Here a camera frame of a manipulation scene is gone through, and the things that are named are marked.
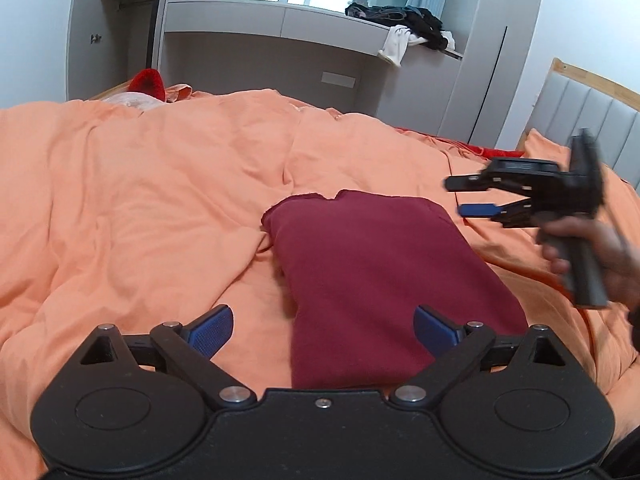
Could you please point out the grey window bench cabinet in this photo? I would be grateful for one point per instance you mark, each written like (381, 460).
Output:
(280, 45)

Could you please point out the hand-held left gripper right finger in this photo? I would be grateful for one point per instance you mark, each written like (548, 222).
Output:
(434, 332)

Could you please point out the red plush item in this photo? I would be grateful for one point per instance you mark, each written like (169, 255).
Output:
(149, 85)

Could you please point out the orange duvet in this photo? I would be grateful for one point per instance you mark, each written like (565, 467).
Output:
(150, 210)

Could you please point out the white garment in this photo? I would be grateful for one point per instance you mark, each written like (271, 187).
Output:
(396, 45)

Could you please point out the red bed sheet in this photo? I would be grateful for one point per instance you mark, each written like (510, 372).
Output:
(475, 149)

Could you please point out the pile of dark clothes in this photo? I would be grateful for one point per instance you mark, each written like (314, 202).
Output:
(400, 17)

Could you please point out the pale floral cloth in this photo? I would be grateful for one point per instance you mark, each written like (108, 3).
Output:
(132, 101)

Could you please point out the grey tall wardrobe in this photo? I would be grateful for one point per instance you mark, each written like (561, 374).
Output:
(495, 50)

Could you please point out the grey open wardrobe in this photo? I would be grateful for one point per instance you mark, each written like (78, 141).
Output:
(115, 35)

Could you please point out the white wall plate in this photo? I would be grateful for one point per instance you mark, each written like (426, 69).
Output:
(338, 80)

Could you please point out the grey padded headboard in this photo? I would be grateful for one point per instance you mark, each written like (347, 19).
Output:
(585, 105)

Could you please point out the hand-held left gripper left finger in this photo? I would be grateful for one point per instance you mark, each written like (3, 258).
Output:
(215, 331)

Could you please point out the maroon long-sleeve shirt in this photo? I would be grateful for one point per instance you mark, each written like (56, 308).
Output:
(375, 285)

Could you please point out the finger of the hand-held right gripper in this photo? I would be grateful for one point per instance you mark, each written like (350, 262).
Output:
(465, 183)
(477, 210)

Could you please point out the person's right hand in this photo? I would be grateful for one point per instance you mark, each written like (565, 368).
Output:
(610, 260)

